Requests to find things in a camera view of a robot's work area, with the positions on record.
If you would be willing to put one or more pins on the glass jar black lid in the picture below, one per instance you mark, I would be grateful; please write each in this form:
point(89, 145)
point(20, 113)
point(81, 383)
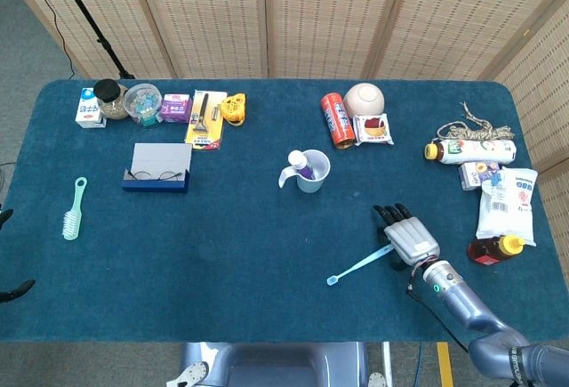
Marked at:
point(106, 90)

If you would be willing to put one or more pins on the purple bottle with white cap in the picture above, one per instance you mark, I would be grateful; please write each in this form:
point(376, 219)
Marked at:
point(295, 158)

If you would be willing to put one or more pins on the purple cardboard box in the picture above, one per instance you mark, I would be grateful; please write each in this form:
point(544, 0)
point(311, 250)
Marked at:
point(175, 109)

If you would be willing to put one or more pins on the yellow-capped white-label drink bottle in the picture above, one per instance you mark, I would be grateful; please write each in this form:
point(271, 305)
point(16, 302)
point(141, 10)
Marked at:
point(480, 151)

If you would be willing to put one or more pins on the dark blue tablecloth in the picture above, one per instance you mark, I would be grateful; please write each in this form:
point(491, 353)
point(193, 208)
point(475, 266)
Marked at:
point(222, 249)

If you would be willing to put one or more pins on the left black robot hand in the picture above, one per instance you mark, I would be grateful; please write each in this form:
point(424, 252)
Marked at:
point(18, 290)

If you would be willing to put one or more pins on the white snack packet red picture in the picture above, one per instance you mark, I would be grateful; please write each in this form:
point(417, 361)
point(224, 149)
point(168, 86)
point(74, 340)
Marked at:
point(375, 129)

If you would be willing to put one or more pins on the white plastic food bag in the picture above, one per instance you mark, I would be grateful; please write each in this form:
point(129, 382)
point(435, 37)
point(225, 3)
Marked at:
point(507, 213)

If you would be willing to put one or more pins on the blue-grey robot torso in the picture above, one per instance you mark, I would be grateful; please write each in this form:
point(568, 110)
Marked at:
point(275, 365)

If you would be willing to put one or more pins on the thin-framed eyeglasses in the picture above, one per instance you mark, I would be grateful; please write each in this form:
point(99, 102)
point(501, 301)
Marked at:
point(142, 175)

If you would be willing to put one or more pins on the navy open glasses case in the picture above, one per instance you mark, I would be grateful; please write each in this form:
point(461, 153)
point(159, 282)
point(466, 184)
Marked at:
point(155, 184)

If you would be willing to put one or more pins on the bamboo folding screen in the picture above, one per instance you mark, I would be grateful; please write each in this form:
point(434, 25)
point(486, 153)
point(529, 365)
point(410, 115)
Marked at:
point(213, 18)

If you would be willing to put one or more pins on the yellow tape measure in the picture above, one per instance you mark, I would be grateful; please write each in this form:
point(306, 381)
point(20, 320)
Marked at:
point(233, 109)

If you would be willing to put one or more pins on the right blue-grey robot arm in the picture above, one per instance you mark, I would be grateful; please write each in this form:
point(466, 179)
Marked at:
point(462, 302)

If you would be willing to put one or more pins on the razor in yellow blister pack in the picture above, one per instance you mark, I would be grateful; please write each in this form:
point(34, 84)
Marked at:
point(204, 124)

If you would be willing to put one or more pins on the light blue toothbrush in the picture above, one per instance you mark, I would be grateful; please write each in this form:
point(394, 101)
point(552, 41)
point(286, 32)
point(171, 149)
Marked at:
point(360, 264)

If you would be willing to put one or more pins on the honey bottle yellow cap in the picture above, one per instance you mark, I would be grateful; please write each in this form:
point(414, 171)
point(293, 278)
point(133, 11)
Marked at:
point(486, 251)

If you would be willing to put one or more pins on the beige upturned bowl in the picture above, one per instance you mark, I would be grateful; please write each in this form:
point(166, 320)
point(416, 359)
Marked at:
point(364, 99)

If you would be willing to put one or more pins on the small purple white carton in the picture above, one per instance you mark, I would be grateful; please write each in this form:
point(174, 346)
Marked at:
point(473, 175)

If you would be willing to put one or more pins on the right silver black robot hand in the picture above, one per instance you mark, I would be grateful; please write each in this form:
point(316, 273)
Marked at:
point(411, 240)

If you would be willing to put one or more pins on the mint green hairbrush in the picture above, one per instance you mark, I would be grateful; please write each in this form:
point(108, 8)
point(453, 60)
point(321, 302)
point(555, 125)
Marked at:
point(71, 227)

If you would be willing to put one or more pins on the clear plastic tub of clips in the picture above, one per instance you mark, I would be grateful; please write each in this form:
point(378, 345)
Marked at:
point(142, 100)

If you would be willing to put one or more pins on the orange cylindrical can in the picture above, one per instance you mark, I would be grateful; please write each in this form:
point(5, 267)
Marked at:
point(338, 122)

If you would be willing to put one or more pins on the black tripod stand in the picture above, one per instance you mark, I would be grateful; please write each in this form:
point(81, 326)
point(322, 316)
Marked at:
point(101, 42)

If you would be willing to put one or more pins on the white blue milk carton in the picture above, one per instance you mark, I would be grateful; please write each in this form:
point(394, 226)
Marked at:
point(86, 111)

